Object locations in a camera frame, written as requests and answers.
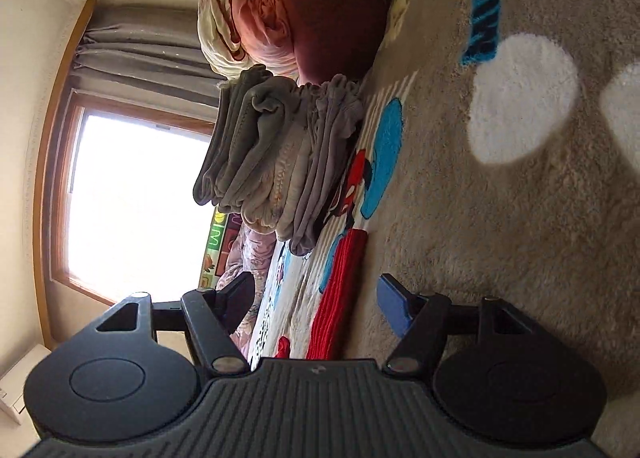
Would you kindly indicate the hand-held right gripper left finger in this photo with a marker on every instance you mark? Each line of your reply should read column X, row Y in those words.
column 240, row 290

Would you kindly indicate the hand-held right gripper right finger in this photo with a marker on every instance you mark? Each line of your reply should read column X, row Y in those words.
column 395, row 305

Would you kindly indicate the stack of folded grey clothes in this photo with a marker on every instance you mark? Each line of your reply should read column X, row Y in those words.
column 280, row 157

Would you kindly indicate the pink floral bedding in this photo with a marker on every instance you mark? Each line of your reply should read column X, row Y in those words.
column 250, row 258

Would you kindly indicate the colourful letter play mat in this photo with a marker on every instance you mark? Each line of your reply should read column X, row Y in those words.
column 216, row 248

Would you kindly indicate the wooden framed window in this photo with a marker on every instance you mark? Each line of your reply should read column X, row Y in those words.
column 125, row 198

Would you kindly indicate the printed beige cartoon blanket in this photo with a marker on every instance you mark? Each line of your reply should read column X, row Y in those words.
column 450, row 162

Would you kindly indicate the white radiator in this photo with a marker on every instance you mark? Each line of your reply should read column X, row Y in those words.
column 15, row 388

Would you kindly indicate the grey curtain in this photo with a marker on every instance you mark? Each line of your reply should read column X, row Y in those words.
column 145, row 52

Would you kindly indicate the orange and cream quilt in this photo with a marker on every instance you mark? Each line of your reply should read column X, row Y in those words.
column 240, row 2

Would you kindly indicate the dark red pillow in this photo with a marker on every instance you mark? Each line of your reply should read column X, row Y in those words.
column 325, row 12

